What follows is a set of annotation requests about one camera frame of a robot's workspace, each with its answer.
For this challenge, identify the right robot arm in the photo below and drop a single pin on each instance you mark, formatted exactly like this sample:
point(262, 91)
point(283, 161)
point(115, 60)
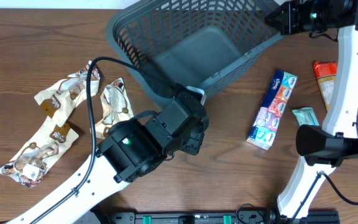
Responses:
point(321, 149)

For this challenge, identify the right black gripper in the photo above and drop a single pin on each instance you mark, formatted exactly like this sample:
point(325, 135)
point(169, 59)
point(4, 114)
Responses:
point(289, 20)

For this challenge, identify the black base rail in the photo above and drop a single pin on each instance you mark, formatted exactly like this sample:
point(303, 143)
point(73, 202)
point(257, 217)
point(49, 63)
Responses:
point(241, 216)

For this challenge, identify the long beige snack bag strip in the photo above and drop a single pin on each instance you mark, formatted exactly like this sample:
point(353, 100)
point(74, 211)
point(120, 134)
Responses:
point(55, 136)

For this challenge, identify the multicolour tissue pack strip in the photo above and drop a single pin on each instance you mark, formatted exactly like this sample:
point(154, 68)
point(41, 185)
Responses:
point(266, 123)

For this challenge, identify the teal snack bar wrapper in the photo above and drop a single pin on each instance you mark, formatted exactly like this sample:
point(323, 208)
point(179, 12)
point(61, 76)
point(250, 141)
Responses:
point(306, 116)

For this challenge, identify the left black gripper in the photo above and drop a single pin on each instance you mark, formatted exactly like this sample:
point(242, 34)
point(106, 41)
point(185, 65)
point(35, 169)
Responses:
point(199, 134)

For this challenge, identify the beige brown snack bag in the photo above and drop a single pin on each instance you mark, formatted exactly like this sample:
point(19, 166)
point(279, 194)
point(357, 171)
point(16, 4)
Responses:
point(116, 107)

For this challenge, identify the orange cracker sleeve package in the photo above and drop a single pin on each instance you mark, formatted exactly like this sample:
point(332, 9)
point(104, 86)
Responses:
point(325, 74)

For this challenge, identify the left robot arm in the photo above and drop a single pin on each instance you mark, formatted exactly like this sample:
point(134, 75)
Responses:
point(131, 150)

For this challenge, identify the grey plastic basket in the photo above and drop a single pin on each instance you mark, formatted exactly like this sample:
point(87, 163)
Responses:
point(207, 44)

